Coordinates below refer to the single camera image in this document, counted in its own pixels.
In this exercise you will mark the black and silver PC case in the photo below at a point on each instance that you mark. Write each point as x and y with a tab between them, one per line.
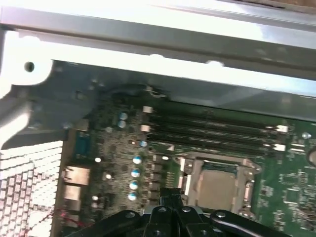
158	29

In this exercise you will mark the metal CPU socket cover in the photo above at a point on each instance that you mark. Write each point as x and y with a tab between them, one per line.
219	163

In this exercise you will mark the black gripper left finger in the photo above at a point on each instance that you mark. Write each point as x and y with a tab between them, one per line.
163	222

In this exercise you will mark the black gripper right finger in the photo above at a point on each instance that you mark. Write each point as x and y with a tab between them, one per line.
185	222

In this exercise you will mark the blue I/O port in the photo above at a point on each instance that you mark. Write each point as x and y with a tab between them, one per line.
82	148

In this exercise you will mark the silver blue capacitor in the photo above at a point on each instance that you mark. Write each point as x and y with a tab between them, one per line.
132	196
134	185
122	116
143	143
135	173
137	159
121	124

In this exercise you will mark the green motherboard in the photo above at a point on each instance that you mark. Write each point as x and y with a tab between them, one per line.
284	187

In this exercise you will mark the CPU socket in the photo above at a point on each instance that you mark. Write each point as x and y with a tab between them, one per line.
188	164

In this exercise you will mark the silver I/O port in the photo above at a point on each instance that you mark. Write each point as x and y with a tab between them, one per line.
76	175
71	197

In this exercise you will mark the black RAM slot white clips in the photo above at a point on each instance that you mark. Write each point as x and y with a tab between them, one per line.
209	137
209	119

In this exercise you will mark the silver topped CPU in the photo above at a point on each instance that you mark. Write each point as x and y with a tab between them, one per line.
218	187

